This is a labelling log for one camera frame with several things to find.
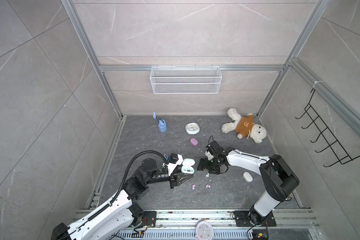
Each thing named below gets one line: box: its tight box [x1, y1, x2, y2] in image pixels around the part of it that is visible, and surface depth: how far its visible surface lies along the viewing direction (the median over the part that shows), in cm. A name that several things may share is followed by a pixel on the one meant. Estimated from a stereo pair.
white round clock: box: [195, 220, 214, 240], surface depth 70 cm
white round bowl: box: [185, 122, 200, 135], surface depth 109 cm
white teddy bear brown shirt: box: [221, 107, 267, 143], surface depth 106 cm
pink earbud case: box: [190, 137, 199, 147], surface depth 103 cm
